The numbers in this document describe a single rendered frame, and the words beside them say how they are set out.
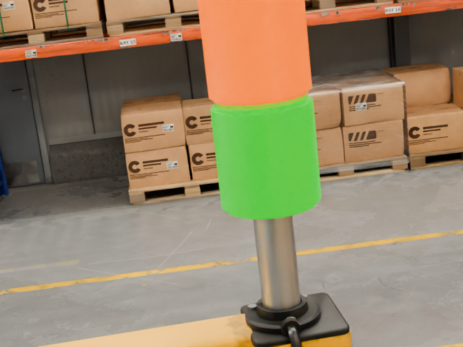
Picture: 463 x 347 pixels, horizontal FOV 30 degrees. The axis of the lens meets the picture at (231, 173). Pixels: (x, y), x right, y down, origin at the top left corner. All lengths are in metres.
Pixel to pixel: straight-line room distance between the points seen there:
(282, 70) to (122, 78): 9.00
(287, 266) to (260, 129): 0.08
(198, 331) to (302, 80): 0.14
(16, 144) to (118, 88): 1.25
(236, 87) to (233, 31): 0.03
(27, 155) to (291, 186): 9.20
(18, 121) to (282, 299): 9.11
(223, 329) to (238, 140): 0.10
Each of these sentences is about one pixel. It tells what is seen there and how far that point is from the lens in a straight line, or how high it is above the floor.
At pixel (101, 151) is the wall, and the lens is 9.40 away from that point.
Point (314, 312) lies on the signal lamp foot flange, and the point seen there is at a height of 2.10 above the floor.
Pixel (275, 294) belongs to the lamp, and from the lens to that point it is 0.44.
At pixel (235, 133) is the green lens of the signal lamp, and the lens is 0.40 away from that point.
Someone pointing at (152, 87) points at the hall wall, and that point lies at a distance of 9.39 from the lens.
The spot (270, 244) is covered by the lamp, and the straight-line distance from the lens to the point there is 0.43.
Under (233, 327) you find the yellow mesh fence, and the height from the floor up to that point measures 2.10.
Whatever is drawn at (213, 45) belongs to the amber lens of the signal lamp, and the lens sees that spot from 0.40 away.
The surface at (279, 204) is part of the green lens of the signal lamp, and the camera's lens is 0.41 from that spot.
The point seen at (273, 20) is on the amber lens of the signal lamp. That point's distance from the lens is 0.39.
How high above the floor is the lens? 2.29
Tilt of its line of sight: 15 degrees down
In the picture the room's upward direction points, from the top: 6 degrees counter-clockwise
